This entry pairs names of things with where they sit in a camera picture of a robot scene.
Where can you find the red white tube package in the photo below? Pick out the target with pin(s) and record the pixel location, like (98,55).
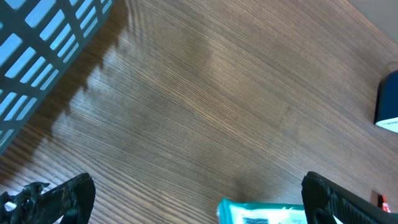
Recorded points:
(380,201)

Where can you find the green 3M gloves package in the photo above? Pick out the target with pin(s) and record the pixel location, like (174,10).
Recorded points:
(257,212)

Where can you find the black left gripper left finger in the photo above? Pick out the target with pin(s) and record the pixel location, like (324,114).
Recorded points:
(69,202)

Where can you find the grey plastic mesh basket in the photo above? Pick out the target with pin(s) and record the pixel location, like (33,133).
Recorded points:
(39,41)

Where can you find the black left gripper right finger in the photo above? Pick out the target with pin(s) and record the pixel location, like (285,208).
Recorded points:
(326,202)

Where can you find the white barcode scanner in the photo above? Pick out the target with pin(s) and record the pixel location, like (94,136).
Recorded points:
(386,103)

